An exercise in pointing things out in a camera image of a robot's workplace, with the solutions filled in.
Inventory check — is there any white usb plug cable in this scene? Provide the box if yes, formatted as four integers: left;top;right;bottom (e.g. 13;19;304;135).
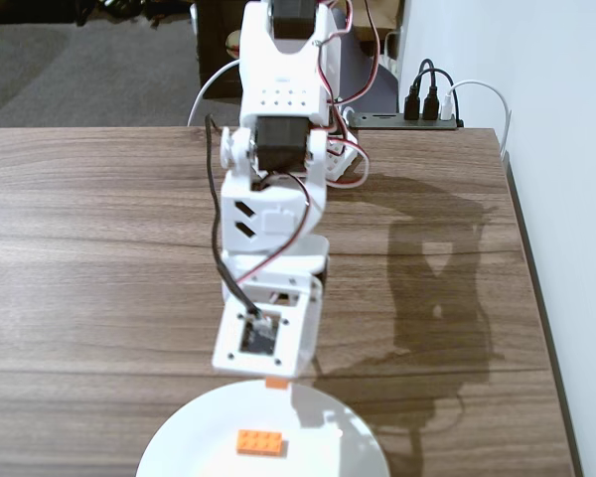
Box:
440;79;513;156

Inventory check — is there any black braided camera cable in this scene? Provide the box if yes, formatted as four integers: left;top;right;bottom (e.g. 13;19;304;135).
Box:
203;113;265;320

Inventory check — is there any red white servo cable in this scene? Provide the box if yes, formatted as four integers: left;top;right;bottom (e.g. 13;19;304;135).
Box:
326;129;372;191
236;172;312;295
315;0;384;108

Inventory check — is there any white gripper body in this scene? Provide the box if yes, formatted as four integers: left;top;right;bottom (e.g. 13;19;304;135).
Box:
222;236;331;304

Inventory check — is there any dark grey chair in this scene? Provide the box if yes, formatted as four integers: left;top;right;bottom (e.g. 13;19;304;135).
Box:
333;29;401;115

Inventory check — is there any dark brown cabinet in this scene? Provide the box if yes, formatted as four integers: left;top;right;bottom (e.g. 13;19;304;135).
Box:
195;0;245;100

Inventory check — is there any black usb plug cable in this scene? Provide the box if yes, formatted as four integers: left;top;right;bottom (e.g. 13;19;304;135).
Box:
403;58;437;122
421;69;461;123

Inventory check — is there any thin white cable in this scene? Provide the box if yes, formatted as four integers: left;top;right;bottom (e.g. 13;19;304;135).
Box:
186;62;242;127

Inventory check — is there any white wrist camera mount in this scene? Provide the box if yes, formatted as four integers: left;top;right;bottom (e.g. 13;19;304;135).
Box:
212;275;325;380

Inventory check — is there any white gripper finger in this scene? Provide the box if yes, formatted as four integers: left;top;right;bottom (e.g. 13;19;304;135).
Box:
289;381;325;430

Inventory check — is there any brown cardboard box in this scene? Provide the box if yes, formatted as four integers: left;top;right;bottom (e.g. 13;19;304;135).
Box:
350;0;404;32

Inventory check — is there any white round plate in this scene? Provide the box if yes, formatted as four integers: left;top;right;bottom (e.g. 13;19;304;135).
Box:
135;380;391;477

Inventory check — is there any dark grey usb hub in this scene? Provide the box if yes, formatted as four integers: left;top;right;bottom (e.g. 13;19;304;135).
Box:
348;112;464;132

